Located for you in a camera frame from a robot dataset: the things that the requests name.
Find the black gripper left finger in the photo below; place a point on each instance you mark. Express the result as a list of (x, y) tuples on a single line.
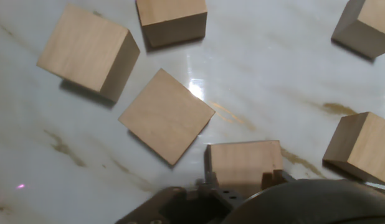
[(180, 205)]

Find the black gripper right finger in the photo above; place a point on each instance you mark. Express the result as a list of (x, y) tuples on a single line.
[(275, 179)]

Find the large wooden cube block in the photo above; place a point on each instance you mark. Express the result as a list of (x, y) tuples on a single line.
[(364, 146), (86, 51), (172, 21), (242, 161), (367, 28), (167, 116)]

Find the white marble pattern mat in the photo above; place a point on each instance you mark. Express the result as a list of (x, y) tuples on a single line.
[(71, 140)]

